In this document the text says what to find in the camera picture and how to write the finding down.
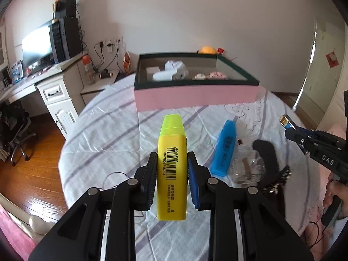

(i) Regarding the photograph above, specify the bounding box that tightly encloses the yellow highlighter marker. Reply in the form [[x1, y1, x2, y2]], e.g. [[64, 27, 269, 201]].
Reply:
[[157, 114, 187, 221]]

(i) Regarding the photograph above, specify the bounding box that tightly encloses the white plastic curved object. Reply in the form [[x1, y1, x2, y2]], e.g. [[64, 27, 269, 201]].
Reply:
[[152, 69, 177, 82]]

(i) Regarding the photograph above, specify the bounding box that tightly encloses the person's right hand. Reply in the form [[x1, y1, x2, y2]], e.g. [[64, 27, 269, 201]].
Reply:
[[323, 172, 348, 219]]

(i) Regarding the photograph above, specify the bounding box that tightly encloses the white striped tablecloth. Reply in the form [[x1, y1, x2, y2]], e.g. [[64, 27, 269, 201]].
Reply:
[[58, 76, 320, 260]]

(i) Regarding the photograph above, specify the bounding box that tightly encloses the white door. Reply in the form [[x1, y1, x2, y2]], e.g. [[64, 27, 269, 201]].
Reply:
[[294, 18, 346, 125]]

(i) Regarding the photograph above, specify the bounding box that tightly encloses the pink and green box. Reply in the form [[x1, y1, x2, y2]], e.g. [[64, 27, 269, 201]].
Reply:
[[134, 52, 259, 111]]

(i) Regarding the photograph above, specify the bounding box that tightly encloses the blue highlighter marker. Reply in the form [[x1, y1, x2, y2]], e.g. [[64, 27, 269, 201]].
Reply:
[[211, 120, 236, 177]]

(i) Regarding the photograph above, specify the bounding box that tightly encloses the pink block figure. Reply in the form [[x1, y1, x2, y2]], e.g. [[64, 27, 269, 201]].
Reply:
[[207, 71, 227, 80], [193, 73, 210, 80]]

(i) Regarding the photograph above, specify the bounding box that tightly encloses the yellow octopus plush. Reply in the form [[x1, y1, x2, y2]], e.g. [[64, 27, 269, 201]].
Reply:
[[197, 46, 217, 55]]

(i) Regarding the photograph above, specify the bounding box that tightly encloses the black office chair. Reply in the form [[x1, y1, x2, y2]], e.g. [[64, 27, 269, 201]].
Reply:
[[1, 100, 37, 166]]

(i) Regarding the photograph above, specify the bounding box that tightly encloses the white bedside cabinet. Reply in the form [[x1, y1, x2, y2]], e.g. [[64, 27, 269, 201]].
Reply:
[[80, 70, 119, 105]]

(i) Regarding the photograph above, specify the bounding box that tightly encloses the white desk with drawers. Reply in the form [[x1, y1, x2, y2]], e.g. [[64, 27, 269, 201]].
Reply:
[[1, 51, 87, 138]]

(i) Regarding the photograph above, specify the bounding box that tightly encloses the white charger block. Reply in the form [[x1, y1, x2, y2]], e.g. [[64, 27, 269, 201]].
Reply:
[[146, 67, 161, 81]]

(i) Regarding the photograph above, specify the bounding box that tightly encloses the orange lid water bottle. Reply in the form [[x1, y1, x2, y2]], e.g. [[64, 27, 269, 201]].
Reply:
[[82, 54, 95, 85]]

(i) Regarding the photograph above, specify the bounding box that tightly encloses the snack bag on cabinet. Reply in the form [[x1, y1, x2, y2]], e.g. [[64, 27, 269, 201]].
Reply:
[[123, 51, 132, 75]]

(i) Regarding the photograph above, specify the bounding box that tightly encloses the black computer monitor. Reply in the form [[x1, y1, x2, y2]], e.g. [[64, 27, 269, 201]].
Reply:
[[22, 21, 54, 73]]

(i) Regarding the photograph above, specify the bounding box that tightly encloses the white glass door cupboard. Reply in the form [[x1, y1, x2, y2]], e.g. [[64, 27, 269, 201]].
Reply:
[[0, 25, 8, 71]]

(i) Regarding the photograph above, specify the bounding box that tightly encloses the black computer tower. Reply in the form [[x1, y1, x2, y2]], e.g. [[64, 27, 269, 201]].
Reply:
[[49, 17, 83, 64]]

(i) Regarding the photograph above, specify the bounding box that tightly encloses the black speaker box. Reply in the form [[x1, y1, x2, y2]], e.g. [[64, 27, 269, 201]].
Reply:
[[52, 0, 77, 20]]

